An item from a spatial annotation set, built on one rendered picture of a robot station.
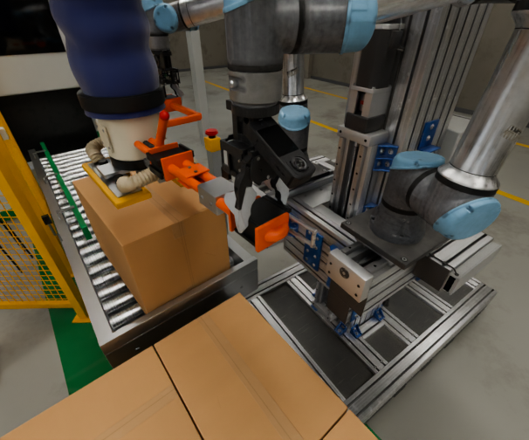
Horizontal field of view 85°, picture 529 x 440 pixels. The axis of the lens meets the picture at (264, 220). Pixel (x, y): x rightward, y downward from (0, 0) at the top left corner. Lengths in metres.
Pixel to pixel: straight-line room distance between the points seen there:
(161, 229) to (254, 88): 0.73
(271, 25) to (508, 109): 0.44
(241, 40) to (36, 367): 1.98
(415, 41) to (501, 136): 0.40
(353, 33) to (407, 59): 0.55
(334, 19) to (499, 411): 1.87
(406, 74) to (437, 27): 0.12
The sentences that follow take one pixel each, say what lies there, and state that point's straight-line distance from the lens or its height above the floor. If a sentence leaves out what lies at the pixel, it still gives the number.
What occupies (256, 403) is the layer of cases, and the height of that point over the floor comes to 0.54.
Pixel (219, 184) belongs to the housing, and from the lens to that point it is 0.61.
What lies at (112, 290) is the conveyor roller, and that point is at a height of 0.54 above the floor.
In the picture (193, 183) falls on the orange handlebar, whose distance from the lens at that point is 0.64.
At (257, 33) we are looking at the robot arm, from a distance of 0.40.
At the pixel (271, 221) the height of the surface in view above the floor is 1.27.
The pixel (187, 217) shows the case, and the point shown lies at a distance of 1.08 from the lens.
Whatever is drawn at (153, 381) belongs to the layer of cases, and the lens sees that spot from 1.17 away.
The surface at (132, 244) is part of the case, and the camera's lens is 1.03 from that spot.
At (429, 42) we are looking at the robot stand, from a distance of 0.95.
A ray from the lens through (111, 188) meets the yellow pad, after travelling 0.95.
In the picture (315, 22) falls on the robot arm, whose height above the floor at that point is 1.54.
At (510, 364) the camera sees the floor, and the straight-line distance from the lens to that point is 2.20.
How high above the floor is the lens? 1.55
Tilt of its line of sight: 36 degrees down
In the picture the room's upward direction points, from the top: straight up
